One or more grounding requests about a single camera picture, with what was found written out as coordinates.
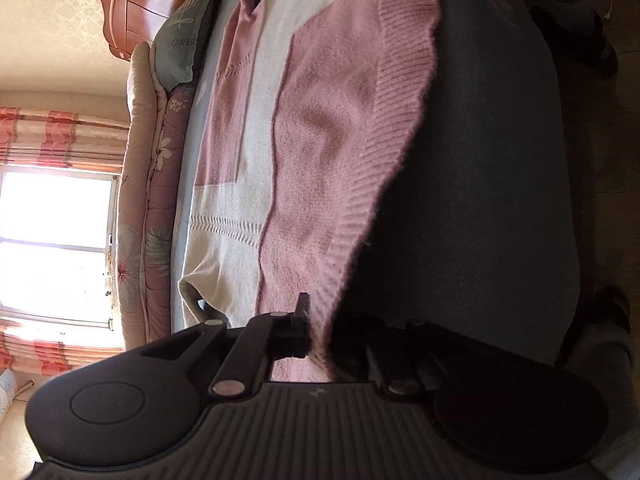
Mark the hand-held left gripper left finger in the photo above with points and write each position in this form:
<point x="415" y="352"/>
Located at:
<point x="292" y="335"/>

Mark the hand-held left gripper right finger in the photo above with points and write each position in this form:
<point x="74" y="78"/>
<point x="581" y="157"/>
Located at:
<point x="350" y="345"/>

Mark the pink and cream knit sweater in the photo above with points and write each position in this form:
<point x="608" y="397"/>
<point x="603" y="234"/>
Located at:
<point x="325" y="110"/>

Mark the folded pink floral quilt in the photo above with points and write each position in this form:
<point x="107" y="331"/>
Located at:
<point x="160" y="185"/>

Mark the blue floral bed sheet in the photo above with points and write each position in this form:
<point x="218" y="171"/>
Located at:
<point x="475" y="160"/>

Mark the pink patterned curtain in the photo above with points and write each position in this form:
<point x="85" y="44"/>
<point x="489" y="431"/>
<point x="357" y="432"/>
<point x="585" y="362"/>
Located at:
<point x="50" y="135"/>
<point x="50" y="350"/>

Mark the dark slipper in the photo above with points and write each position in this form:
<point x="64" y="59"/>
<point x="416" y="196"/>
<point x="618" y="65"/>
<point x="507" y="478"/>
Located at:
<point x="600" y="320"/>
<point x="575" y="40"/>

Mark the window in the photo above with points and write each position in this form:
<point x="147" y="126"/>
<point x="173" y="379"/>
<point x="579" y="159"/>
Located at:
<point x="50" y="235"/>

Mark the blue-green pillow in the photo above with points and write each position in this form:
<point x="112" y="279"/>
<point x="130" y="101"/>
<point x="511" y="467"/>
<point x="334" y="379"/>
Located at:
<point x="180" y="45"/>

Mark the wooden bed headboard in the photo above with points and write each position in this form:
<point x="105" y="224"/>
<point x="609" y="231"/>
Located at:
<point x="150" y="0"/>

